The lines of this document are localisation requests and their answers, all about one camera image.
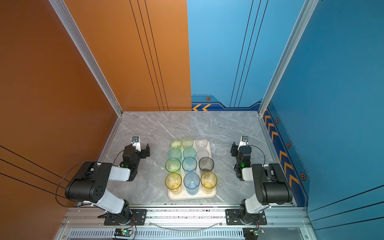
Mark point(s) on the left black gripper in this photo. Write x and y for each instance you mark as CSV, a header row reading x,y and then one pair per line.
x,y
145,153

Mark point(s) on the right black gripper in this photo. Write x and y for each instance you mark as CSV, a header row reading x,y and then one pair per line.
x,y
234,149

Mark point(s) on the teal cup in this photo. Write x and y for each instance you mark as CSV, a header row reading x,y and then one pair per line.
x,y
189,152
175,154

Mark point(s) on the dark smoke grey cup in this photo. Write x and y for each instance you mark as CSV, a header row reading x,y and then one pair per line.
x,y
206,164

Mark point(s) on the tall green clear cup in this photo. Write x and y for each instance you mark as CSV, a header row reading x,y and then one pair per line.
x,y
173,165

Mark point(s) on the small green clear glass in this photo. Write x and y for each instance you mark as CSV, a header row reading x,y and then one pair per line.
x,y
175,144

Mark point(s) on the amber yellow cup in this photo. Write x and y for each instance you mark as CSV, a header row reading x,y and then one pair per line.
x,y
209,181

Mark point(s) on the green dotted textured cup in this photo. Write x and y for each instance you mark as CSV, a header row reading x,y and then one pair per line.
x,y
187,142

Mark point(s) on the tall grey-blue cup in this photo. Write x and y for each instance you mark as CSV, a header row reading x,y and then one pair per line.
x,y
189,165

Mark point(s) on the tall blue clear cup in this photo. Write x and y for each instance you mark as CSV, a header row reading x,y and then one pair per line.
x,y
192,183

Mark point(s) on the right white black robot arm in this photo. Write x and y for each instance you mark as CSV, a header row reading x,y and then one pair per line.
x,y
270,184

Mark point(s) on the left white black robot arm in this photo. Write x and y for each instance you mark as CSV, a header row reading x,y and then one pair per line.
x,y
90,185

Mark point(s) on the white rectangular plastic tray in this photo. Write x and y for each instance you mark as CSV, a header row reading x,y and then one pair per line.
x,y
184,194

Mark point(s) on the left green circuit board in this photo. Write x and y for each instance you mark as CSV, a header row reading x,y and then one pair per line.
x,y
124,234

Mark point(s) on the green circuit board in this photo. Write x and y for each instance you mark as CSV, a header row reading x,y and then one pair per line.
x,y
252,233
124,234

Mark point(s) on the right green circuit board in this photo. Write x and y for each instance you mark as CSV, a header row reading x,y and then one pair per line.
x,y
252,233

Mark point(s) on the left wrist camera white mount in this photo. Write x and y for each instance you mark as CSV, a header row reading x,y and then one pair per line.
x,y
135,142

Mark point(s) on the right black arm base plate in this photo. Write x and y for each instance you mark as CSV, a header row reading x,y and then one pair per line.
x,y
236,217

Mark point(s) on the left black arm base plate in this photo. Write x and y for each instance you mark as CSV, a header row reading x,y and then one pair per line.
x,y
138,216

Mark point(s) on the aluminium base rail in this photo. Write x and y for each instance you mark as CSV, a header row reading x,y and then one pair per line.
x,y
187,222

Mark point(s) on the right aluminium corner post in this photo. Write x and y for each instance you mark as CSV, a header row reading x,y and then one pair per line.
x,y
295,36

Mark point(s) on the aluminium corner post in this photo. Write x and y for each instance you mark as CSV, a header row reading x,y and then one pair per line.
x,y
74,32
295,36

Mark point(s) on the left aluminium corner post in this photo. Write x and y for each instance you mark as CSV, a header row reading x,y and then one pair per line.
x,y
74,32

